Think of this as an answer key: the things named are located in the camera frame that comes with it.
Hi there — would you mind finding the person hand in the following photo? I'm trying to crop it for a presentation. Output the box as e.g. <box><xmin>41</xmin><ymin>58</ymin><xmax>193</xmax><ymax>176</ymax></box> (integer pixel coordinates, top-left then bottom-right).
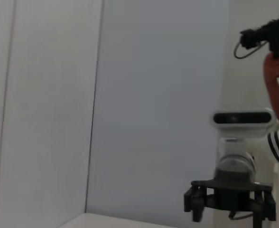
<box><xmin>262</xmin><ymin>52</ymin><xmax>279</xmax><ymax>81</ymax></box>

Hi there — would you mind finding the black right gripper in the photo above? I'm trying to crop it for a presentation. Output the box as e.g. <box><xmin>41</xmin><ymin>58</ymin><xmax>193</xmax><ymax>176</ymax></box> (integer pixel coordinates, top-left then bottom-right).
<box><xmin>183</xmin><ymin>179</ymin><xmax>277</xmax><ymax>228</ymax></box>

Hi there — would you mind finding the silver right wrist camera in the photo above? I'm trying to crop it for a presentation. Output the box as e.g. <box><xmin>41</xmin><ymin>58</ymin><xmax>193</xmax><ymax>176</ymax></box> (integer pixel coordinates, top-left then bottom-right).
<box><xmin>211</xmin><ymin>107</ymin><xmax>277</xmax><ymax>138</ymax></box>

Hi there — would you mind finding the black camera rig cable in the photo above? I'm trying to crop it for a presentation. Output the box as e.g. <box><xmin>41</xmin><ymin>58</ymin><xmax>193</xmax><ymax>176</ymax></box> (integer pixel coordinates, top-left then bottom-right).
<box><xmin>233</xmin><ymin>39</ymin><xmax>269</xmax><ymax>60</ymax></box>

